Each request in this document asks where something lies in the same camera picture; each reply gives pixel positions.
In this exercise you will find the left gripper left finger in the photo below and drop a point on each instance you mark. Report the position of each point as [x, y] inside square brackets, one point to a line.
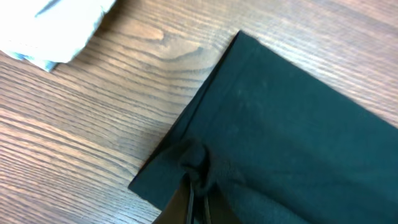
[179, 209]

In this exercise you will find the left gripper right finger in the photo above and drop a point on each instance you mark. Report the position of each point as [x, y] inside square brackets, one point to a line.
[217, 209]

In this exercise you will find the black t-shirt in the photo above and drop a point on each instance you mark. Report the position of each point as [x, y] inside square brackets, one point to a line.
[282, 146]

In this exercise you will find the folded light blue garment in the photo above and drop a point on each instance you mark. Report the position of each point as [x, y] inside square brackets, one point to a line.
[45, 65]

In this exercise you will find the folded beige shorts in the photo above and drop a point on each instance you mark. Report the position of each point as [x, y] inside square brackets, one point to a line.
[50, 30]

